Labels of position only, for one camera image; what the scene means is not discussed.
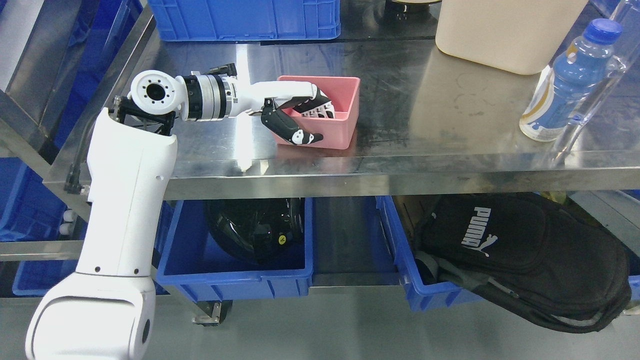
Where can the cream plastic container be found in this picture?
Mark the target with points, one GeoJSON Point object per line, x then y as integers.
{"type": "Point", "coordinates": [517, 36]}

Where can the blue bin far left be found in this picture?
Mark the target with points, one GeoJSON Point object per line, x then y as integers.
{"type": "Point", "coordinates": [29, 212]}

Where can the blue sports drink bottle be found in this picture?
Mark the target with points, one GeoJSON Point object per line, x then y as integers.
{"type": "Point", "coordinates": [572, 76]}

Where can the clear plastic bottle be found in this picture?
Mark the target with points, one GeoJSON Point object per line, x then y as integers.
{"type": "Point", "coordinates": [626, 53]}

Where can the blue bin under table left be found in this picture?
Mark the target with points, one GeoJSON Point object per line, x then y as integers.
{"type": "Point", "coordinates": [192, 262]}

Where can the black helmet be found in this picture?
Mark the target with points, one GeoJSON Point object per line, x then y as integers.
{"type": "Point", "coordinates": [255, 230]}

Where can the steel shelf left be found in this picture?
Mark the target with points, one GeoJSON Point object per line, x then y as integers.
{"type": "Point", "coordinates": [42, 44]}

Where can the steel table frame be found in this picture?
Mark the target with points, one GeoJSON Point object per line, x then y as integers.
{"type": "Point", "coordinates": [428, 123]}

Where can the pink plastic storage box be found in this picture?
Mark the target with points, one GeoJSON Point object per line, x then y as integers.
{"type": "Point", "coordinates": [344, 93]}

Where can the blue crate on table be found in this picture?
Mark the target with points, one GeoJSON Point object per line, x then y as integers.
{"type": "Point", "coordinates": [246, 20]}

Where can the black Puma backpack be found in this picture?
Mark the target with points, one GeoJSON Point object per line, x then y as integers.
{"type": "Point", "coordinates": [529, 255]}

